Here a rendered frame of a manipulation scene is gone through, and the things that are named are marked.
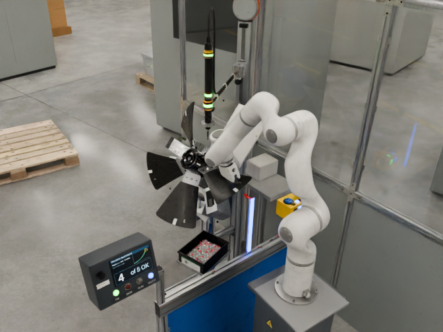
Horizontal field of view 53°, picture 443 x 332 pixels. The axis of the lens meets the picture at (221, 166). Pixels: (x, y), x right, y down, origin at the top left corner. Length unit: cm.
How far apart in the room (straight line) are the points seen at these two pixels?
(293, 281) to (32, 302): 206
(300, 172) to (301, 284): 51
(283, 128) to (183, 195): 95
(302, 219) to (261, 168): 114
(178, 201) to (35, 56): 580
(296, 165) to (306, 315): 64
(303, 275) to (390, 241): 84
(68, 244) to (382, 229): 243
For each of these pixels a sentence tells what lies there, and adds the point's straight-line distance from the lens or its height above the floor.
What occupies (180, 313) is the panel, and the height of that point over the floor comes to 72.
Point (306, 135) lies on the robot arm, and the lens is 167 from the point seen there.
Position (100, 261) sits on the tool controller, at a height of 125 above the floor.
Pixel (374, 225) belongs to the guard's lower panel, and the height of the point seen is 86.
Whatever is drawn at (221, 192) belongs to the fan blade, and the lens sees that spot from 218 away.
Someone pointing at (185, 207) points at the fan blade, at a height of 100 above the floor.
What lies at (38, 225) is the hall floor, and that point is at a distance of 413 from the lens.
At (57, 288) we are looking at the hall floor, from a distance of 349.
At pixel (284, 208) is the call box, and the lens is 231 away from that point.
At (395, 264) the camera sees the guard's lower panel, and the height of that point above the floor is 70.
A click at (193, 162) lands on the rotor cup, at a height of 121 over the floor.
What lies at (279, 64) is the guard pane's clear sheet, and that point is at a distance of 279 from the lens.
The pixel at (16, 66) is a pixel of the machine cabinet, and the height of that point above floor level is 17.
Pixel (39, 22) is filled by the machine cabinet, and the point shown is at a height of 78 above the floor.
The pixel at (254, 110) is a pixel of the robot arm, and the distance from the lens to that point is 172.
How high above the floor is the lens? 237
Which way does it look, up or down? 30 degrees down
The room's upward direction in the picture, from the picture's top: 1 degrees clockwise
